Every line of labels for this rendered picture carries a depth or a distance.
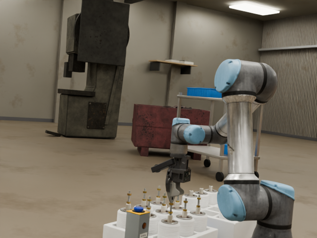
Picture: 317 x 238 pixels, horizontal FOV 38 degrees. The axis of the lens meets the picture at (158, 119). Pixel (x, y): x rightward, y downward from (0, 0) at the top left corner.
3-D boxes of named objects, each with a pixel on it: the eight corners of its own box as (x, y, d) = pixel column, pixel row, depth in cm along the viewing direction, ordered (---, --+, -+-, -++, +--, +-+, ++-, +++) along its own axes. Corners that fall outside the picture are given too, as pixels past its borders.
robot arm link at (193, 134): (214, 126, 186) (201, 123, 196) (189, 124, 182) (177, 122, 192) (212, 145, 186) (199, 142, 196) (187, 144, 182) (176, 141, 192)
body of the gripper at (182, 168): (182, 184, 193) (184, 156, 192) (164, 181, 197) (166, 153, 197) (190, 182, 199) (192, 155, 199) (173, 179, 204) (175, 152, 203)
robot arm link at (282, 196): (300, 225, 154) (304, 185, 154) (267, 226, 149) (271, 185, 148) (277, 215, 165) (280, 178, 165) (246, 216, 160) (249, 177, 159)
